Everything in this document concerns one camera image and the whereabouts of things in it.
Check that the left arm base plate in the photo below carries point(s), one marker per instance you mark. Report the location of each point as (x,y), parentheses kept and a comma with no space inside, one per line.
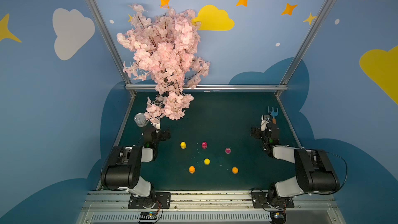
(161,199)

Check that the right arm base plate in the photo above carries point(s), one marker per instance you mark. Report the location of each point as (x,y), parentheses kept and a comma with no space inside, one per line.
(261,199)

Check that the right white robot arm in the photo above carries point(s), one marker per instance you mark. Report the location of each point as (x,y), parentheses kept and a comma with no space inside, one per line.
(314,172)

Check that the aluminium frame right post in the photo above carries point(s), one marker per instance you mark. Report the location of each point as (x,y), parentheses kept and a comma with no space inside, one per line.
(309,38)

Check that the small circuit board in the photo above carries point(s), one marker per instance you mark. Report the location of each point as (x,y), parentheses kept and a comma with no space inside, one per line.
(147,217)

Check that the aluminium frame back bar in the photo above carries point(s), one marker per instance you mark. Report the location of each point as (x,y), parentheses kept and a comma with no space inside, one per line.
(215,87)

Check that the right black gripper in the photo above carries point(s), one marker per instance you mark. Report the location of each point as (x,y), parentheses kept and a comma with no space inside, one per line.
(256,132)

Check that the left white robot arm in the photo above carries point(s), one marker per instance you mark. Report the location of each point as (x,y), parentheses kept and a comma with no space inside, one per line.
(122,169)

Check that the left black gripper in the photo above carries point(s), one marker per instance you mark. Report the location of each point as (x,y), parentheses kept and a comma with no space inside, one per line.
(163,134)

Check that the pink cherry blossom tree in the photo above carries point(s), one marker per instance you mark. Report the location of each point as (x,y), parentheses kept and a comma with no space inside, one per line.
(165,51)

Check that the aluminium frame post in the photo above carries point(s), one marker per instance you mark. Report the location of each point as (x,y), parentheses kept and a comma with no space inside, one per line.
(309,38)
(107,38)

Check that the orange jar lid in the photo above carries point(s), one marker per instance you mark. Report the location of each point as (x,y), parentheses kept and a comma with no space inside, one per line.
(234,170)

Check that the aluminium front rail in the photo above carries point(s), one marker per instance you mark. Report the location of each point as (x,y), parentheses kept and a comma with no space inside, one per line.
(209,207)

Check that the blue garden fork toy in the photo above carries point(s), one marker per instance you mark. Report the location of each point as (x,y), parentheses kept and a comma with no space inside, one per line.
(273,114)

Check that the aluminium frame left post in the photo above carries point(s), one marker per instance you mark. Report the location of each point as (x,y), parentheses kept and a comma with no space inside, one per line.
(107,38)

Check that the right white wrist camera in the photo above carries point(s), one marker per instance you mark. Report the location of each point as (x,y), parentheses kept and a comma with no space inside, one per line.
(265,119)

